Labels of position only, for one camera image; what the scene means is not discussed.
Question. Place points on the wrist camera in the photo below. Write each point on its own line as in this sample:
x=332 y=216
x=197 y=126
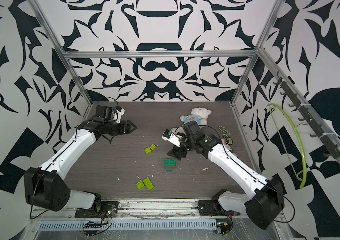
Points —
x=106 y=114
x=171 y=137

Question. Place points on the black connector box right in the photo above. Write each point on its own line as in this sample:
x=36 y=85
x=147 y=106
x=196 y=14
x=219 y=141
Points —
x=223 y=228

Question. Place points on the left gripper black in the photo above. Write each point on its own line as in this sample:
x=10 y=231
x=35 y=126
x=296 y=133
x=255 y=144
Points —
x=121 y=128

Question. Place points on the green plastic hanger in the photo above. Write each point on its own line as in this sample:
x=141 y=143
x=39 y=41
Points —
x=301 y=176

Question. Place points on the long lime lego brick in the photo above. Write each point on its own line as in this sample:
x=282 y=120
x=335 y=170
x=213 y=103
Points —
x=149 y=185

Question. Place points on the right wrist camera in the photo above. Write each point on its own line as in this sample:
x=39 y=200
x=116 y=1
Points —
x=171 y=137

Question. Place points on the black usb hub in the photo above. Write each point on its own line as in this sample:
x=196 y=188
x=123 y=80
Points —
x=93 y=226

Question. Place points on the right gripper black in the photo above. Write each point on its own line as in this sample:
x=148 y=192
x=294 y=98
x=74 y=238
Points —
x=176 y=152

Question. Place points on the dark green lego brick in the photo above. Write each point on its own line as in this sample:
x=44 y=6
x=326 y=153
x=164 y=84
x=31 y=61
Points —
x=169 y=163

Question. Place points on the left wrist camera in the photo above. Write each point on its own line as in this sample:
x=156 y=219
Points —
x=106 y=114

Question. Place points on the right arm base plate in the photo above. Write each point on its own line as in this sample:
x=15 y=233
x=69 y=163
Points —
x=213 y=208

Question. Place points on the black wall hook rail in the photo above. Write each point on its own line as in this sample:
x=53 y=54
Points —
x=308 y=117

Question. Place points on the white teddy bear blue shirt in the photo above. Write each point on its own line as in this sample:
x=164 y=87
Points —
x=198 y=115

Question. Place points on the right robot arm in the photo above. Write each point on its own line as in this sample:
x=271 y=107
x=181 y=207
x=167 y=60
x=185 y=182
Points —
x=264 y=199

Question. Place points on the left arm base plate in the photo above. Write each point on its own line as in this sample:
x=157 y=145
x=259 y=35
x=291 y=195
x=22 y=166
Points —
x=102 y=210

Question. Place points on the white slotted cable duct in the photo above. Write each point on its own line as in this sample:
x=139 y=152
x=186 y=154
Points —
x=166 y=224

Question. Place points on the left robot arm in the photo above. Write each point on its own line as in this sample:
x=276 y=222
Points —
x=45 y=186

